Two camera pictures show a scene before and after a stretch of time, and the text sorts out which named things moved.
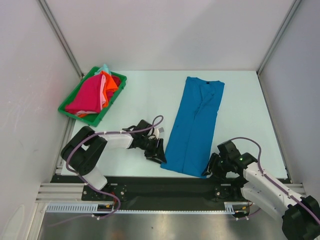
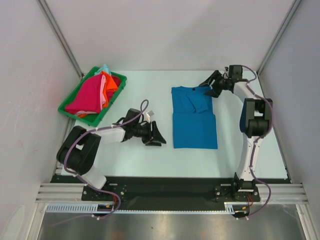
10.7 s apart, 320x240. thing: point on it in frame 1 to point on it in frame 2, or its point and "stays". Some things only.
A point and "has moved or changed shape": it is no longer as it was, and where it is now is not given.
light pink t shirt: x=102 y=98 stays
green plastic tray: x=92 y=119 stays
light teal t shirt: x=105 y=68 stays
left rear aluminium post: x=59 y=36 stays
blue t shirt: x=190 y=144 has moved or changed shape
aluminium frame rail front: x=46 y=192 stays
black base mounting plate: x=142 y=193 stays
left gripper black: x=156 y=154 to x=157 y=136
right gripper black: x=215 y=163 to x=217 y=83
